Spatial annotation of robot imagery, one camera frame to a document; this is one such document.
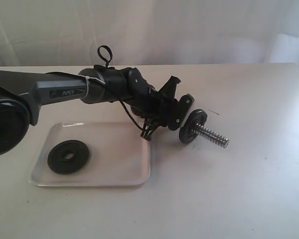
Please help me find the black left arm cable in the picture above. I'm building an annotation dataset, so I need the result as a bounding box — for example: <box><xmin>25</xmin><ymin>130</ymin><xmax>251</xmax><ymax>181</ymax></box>
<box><xmin>97</xmin><ymin>45</ymin><xmax>155</xmax><ymax>141</ymax></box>

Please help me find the chrome threaded dumbbell bar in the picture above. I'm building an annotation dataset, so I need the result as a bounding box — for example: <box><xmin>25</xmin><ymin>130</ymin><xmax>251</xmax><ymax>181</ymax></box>
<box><xmin>192</xmin><ymin>123</ymin><xmax>229</xmax><ymax>148</ymax></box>

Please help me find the black weight plate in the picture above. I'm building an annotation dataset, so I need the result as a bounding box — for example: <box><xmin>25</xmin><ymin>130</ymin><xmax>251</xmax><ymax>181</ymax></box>
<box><xmin>179</xmin><ymin>109</ymin><xmax>207</xmax><ymax>144</ymax></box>
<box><xmin>47</xmin><ymin>140</ymin><xmax>90</xmax><ymax>175</ymax></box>

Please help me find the white rectangular plastic tray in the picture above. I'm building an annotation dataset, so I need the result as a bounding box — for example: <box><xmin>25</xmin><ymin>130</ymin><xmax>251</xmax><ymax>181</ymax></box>
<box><xmin>29</xmin><ymin>122</ymin><xmax>151</xmax><ymax>187</ymax></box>

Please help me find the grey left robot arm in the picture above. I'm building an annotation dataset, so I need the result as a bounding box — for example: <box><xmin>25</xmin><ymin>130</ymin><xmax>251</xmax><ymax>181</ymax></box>
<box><xmin>0</xmin><ymin>65</ymin><xmax>194</xmax><ymax>155</ymax></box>

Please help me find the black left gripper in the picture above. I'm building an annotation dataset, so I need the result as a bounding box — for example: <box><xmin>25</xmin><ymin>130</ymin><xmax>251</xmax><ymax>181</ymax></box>
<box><xmin>129</xmin><ymin>74</ymin><xmax>194</xmax><ymax>130</ymax></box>

